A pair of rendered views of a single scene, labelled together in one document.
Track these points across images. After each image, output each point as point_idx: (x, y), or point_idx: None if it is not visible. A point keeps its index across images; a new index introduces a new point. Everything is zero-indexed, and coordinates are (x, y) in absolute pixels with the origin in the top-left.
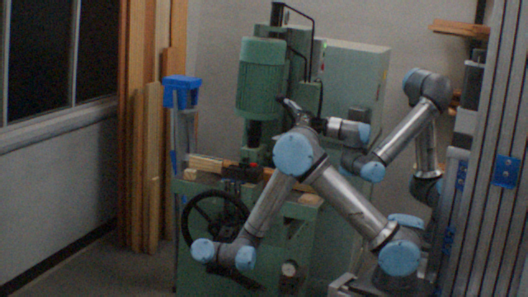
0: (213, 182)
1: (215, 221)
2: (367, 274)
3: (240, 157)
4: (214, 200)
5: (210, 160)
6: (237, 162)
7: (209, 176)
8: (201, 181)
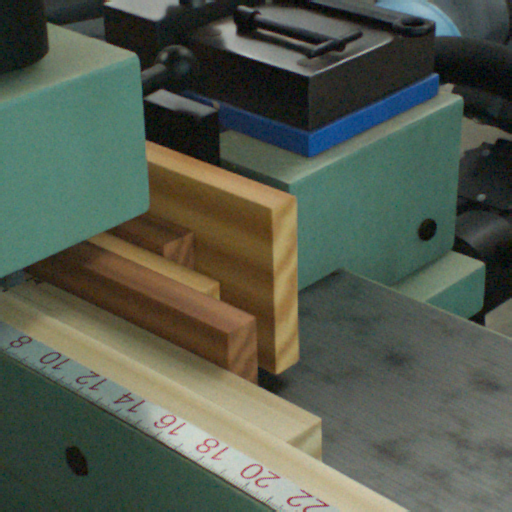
0: (394, 354)
1: (491, 214)
2: (46, 3)
3: (144, 134)
4: (444, 276)
5: (318, 462)
6: (193, 162)
7: (376, 457)
8: (496, 387)
